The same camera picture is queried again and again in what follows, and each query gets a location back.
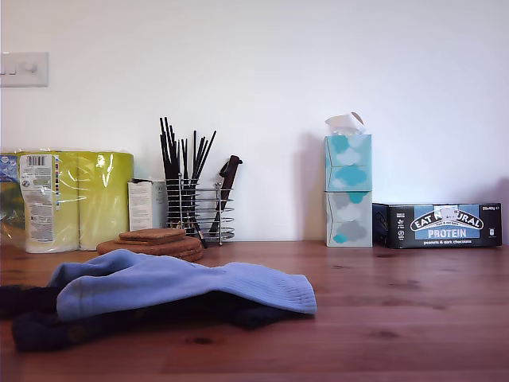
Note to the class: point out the navy pineapple pattern sock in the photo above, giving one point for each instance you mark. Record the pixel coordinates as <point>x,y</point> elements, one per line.
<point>24,302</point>
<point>40,334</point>

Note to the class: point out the black stick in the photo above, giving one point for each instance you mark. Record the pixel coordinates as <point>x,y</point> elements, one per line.
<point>168,145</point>
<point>183,161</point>
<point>164,145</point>
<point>208,145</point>
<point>200,153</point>
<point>173,153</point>
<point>195,153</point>

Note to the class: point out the black pen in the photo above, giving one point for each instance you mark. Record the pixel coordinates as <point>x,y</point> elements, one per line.
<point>202,239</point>

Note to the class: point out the round cork trivet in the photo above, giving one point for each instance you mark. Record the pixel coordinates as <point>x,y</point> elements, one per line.
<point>196,259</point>
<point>193,255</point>
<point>191,245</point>

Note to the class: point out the blue cloud tissue box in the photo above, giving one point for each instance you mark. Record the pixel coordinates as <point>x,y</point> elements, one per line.
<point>350,161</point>

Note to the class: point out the grey cloud tissue box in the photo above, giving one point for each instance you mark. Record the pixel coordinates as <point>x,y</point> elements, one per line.
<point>350,225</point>

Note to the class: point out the white tissue sheet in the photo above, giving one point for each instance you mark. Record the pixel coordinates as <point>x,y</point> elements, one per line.
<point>342,122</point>

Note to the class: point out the square cork coaster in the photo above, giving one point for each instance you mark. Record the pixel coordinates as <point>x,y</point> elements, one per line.
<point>135,242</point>
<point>151,234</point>

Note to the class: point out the small white printed carton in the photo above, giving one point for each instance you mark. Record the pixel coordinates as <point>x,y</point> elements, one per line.
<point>139,205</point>

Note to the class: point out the yellow-green paper towel pack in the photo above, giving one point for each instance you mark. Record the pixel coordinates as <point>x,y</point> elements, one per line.
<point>103,201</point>

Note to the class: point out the black protein bar box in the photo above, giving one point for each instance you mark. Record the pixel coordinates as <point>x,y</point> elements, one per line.
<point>445,233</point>

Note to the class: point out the white wall switch plate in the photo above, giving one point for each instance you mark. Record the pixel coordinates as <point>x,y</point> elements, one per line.
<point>24,75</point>

